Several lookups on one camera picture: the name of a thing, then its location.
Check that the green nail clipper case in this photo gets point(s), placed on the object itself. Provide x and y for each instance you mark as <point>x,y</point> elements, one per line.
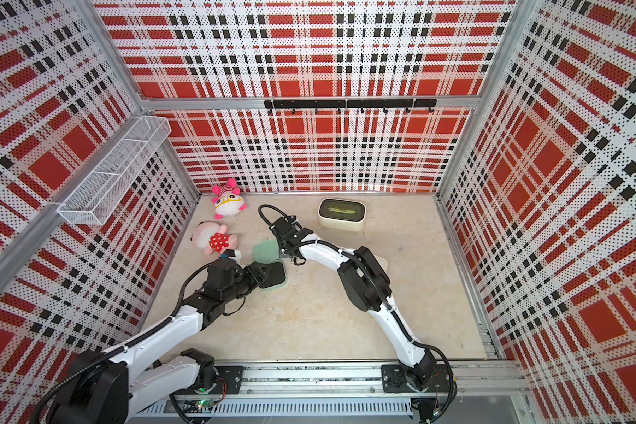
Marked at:
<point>267,254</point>

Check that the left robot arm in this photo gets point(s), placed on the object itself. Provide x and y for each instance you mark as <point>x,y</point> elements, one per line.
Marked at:
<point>111,386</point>

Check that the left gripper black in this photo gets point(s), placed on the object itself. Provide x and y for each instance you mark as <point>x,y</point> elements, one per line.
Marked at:
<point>256,277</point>

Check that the pink doll red dress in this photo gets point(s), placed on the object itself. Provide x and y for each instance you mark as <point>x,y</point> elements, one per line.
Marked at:
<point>213,238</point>

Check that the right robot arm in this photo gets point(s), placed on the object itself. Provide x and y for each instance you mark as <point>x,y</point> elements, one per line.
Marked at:
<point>366,285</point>

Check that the cream case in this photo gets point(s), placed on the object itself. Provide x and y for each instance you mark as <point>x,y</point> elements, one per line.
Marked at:
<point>382,262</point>

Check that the black wall hook rail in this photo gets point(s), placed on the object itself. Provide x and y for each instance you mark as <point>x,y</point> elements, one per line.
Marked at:
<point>359,104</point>

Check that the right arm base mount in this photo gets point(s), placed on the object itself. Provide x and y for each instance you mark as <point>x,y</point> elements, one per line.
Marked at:
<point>397,378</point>

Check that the white wire mesh basket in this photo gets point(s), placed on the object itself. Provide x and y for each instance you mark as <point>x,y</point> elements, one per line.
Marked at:
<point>96,197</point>

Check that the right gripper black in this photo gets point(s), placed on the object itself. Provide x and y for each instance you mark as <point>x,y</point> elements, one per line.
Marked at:
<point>282,247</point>

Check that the pink owl plush toy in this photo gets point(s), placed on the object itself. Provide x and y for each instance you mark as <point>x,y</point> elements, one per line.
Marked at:
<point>228,201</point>

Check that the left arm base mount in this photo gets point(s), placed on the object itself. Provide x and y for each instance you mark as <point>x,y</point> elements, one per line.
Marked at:
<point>216,381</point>

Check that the aluminium front rail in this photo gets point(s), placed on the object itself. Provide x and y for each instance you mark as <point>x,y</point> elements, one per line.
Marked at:
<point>481,391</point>

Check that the cream tissue box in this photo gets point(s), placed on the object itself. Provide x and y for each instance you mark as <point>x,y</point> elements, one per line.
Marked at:
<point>343,215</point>

